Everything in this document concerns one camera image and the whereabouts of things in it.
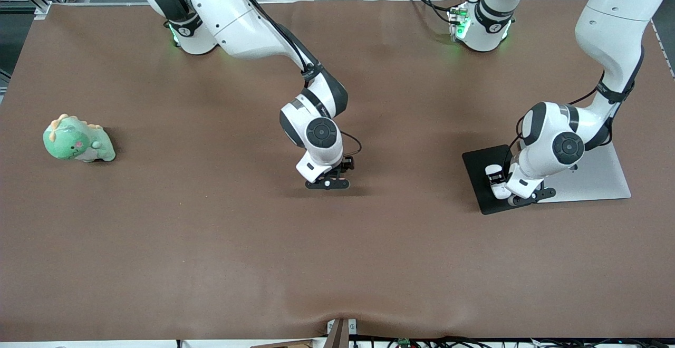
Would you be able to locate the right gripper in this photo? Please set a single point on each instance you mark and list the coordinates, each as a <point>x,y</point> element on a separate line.
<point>346,165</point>

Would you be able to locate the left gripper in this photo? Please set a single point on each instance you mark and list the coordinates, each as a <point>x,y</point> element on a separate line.
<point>497,178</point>

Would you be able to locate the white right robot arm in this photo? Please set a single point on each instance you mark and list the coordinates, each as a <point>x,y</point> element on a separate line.
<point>237,21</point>

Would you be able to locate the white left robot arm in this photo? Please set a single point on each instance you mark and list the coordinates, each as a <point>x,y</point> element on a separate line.
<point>611,21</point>

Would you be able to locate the black mouse pad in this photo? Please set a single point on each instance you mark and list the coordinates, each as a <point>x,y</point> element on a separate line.
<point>482,195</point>

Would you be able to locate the silver laptop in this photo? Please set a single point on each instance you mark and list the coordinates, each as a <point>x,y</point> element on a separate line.
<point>601,179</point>

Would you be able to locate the brown table cover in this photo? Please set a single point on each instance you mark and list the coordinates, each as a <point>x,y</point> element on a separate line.
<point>211,232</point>

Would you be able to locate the small green circuit board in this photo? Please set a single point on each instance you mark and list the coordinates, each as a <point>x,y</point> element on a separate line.
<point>404,342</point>

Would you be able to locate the green dinosaur plush toy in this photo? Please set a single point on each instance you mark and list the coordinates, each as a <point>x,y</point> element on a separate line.
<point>68,142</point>

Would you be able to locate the front camera mount bracket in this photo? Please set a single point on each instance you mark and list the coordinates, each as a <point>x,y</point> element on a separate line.
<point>340,335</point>

